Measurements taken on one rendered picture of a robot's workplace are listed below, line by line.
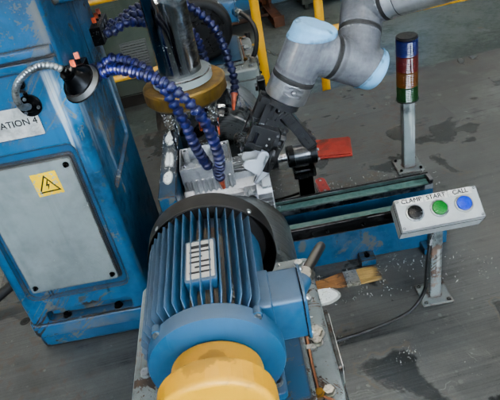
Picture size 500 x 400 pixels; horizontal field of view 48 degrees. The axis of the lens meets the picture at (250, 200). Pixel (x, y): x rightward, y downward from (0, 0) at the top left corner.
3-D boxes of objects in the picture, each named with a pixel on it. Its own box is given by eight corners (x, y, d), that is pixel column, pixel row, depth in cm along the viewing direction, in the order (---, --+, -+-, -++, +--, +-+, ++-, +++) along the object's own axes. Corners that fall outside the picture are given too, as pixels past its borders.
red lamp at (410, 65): (399, 75, 152) (399, 59, 150) (393, 67, 157) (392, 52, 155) (421, 71, 152) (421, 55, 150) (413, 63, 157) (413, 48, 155)
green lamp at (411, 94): (400, 105, 158) (399, 90, 155) (394, 96, 162) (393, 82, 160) (421, 101, 157) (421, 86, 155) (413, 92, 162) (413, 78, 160)
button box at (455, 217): (398, 240, 116) (401, 232, 111) (389, 208, 119) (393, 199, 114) (479, 224, 115) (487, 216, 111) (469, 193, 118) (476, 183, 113)
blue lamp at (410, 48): (399, 59, 150) (398, 44, 147) (392, 52, 155) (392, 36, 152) (421, 55, 150) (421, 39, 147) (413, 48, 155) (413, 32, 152)
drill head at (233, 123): (190, 209, 154) (167, 129, 140) (190, 139, 188) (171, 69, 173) (278, 192, 153) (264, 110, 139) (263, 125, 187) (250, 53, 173)
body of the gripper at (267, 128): (240, 132, 125) (259, 84, 119) (276, 143, 128) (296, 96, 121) (244, 149, 119) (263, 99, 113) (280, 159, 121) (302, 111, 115)
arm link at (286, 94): (308, 77, 120) (317, 95, 112) (299, 97, 122) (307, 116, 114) (270, 64, 118) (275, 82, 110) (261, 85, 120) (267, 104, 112)
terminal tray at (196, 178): (186, 197, 130) (178, 171, 126) (186, 173, 139) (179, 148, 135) (236, 187, 130) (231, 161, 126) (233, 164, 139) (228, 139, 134)
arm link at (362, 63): (395, 32, 115) (344, 15, 110) (391, 85, 113) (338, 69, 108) (369, 49, 123) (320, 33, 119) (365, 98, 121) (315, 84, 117)
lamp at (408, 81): (399, 90, 155) (399, 75, 152) (393, 82, 160) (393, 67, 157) (421, 86, 155) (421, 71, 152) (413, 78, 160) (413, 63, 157)
